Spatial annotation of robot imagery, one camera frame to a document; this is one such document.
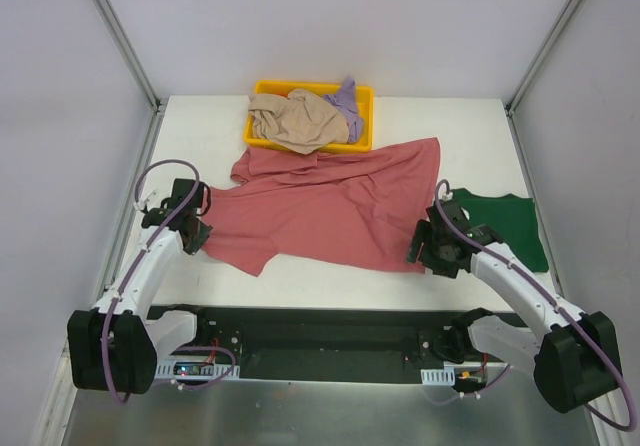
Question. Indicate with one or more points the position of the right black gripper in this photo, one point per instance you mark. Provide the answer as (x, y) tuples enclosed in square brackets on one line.
[(422, 248)]

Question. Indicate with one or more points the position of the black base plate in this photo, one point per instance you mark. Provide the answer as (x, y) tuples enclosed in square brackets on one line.
[(320, 345)]

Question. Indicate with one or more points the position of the purple t shirt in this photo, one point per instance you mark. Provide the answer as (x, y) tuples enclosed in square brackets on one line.
[(344, 100)]

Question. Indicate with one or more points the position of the left white cable duct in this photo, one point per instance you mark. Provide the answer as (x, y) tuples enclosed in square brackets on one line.
[(195, 371)]

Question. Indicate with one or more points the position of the white cable duct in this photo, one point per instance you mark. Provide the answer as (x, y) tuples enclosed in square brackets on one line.
[(438, 377), (195, 371)]

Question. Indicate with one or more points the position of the aluminium frame post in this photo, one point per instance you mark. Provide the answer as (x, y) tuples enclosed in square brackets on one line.
[(559, 26), (124, 46)]

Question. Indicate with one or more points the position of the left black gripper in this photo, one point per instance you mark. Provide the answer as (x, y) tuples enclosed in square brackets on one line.
[(198, 233)]

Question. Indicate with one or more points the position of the right white cable duct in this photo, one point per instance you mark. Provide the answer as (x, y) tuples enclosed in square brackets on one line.
[(438, 377)]

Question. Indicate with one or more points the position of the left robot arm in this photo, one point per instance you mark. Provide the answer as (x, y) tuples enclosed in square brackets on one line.
[(111, 346)]

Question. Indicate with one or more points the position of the green t shirt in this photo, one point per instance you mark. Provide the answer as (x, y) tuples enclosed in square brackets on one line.
[(513, 218)]

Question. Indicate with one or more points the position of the beige t shirt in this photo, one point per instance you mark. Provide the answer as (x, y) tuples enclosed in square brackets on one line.
[(302, 121)]

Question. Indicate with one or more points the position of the right aluminium frame post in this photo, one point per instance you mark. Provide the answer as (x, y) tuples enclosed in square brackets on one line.
[(559, 26)]

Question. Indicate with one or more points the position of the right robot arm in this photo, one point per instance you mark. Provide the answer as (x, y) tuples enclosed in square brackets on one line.
[(572, 356)]

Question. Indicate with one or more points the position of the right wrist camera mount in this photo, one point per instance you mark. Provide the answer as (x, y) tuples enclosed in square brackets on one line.
[(445, 196)]

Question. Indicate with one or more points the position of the pink t shirt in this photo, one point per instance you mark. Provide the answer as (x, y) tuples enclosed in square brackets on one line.
[(356, 210)]

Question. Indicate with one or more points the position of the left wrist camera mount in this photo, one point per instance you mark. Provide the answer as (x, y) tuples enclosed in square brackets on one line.
[(142, 204)]

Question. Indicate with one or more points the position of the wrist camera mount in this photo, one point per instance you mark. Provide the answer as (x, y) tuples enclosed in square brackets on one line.
[(445, 196), (142, 204)]

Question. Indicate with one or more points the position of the left aluminium frame post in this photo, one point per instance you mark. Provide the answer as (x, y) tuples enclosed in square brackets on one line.
[(124, 46)]

